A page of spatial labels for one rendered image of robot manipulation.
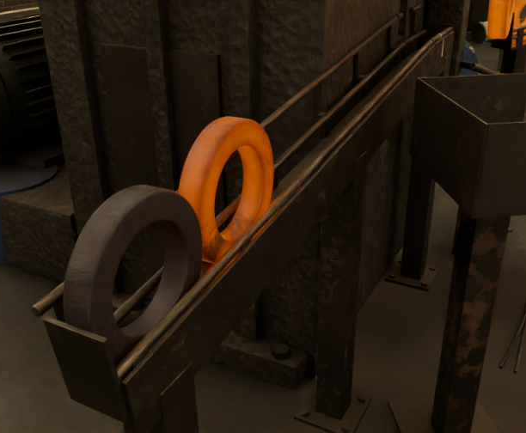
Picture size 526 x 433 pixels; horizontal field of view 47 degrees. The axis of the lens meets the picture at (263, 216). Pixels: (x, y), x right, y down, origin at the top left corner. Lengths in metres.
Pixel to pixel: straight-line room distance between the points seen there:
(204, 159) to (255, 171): 0.14
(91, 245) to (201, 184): 0.17
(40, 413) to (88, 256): 0.94
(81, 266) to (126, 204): 0.07
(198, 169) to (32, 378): 0.99
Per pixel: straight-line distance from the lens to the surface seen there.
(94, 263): 0.55
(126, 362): 0.59
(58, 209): 1.77
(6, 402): 1.52
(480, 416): 1.42
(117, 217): 0.56
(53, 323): 0.59
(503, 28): 1.25
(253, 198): 0.80
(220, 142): 0.68
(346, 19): 1.20
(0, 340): 1.72
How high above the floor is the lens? 0.96
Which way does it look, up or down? 26 degrees down
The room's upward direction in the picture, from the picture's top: 1 degrees counter-clockwise
